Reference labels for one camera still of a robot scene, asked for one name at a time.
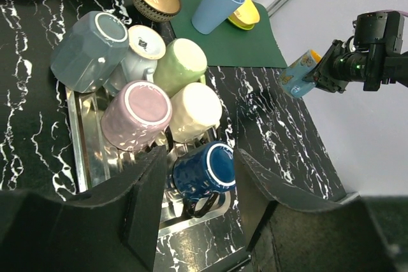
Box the yellow square dish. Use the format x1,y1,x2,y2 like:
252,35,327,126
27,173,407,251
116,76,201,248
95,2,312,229
228,0,260,25

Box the metal tray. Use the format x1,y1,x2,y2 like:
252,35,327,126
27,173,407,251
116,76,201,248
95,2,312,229
66,88,233,237

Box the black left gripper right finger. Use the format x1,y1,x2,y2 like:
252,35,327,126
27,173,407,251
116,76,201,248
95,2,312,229
234,149,407,271

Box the green mat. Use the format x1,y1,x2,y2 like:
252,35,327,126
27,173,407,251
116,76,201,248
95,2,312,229
170,0,287,68

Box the slate blue faceted mug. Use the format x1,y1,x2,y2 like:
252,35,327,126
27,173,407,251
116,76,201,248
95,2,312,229
50,11,129,93

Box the blue butterfly mug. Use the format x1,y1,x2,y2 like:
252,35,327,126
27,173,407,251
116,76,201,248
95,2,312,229
279,50,321,98

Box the cream mug black handle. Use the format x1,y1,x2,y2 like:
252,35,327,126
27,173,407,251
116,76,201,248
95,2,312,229
170,82,222,143

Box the pink mug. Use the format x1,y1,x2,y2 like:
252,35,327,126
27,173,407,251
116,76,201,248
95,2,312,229
101,80,173,152

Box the light grey-blue mug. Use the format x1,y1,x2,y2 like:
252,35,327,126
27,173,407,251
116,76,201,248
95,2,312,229
103,25,166,96

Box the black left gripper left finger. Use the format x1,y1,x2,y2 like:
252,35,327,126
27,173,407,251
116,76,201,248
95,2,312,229
1,146,167,271

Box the green square dish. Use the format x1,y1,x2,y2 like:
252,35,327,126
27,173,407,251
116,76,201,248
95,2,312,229
228,18,255,31

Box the blue plastic cup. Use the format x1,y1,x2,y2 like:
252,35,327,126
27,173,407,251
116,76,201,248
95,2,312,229
191,0,245,34

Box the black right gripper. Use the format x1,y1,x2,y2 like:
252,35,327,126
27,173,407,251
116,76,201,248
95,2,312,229
302,10,407,93

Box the light green mug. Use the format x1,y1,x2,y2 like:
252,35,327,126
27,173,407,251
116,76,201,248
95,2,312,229
154,38,207,97

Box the dark blue mug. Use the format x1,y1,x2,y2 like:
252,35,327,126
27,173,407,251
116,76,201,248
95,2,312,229
172,141,236,218

